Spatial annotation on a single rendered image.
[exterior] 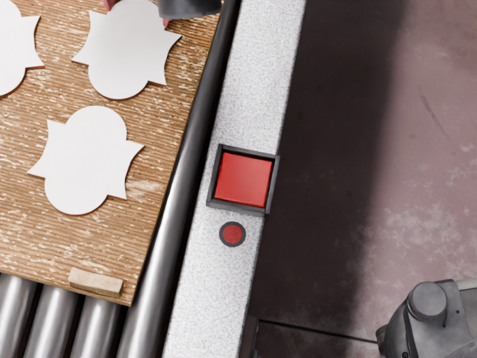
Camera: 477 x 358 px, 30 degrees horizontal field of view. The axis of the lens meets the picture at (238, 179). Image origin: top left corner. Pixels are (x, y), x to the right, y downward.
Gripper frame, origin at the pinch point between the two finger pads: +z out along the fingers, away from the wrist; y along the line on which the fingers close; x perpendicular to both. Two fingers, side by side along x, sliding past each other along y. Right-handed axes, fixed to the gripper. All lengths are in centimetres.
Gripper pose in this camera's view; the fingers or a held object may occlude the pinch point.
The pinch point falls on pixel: (138, 12)
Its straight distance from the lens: 112.5
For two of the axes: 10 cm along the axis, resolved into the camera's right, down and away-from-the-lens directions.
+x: 2.3, -7.9, 5.7
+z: -1.4, 5.5, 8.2
